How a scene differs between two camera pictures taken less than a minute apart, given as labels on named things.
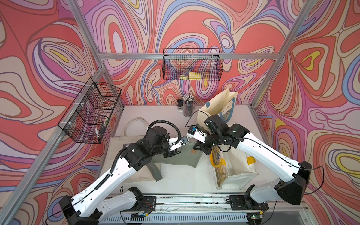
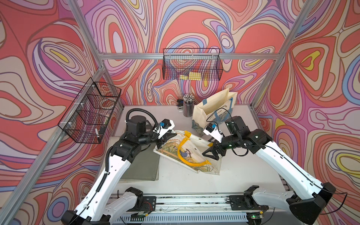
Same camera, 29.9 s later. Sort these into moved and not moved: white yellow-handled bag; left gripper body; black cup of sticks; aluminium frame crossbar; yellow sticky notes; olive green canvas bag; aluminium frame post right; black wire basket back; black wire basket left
Moved: olive green canvas bag; white yellow-handled bag; left gripper body
Not moved: aluminium frame post right; black wire basket left; black cup of sticks; black wire basket back; yellow sticky notes; aluminium frame crossbar
